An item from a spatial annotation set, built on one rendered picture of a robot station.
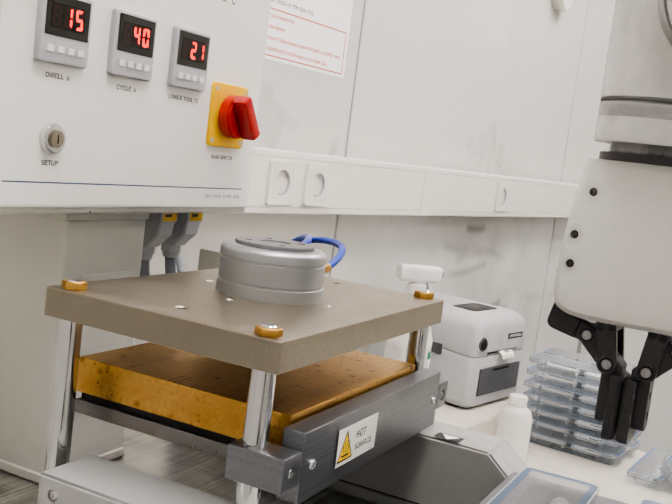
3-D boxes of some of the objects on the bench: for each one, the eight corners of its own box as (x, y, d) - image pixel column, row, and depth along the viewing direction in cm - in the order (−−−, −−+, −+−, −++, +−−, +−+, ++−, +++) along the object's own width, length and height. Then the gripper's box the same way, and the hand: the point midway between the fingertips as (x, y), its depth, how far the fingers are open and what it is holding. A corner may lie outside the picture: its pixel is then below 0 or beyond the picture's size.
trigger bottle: (386, 412, 154) (406, 266, 152) (370, 398, 162) (389, 259, 159) (433, 413, 157) (454, 271, 154) (415, 399, 165) (434, 263, 162)
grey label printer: (359, 378, 175) (371, 291, 173) (416, 367, 191) (428, 287, 189) (471, 414, 160) (485, 318, 158) (523, 398, 176) (536, 311, 174)
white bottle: (526, 495, 136) (541, 401, 135) (495, 494, 135) (510, 399, 133) (512, 482, 141) (526, 391, 139) (482, 481, 140) (496, 389, 138)
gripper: (528, 126, 55) (484, 420, 57) (802, 154, 48) (742, 486, 50) (559, 135, 62) (519, 398, 64) (804, 161, 55) (751, 454, 57)
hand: (622, 406), depth 57 cm, fingers closed
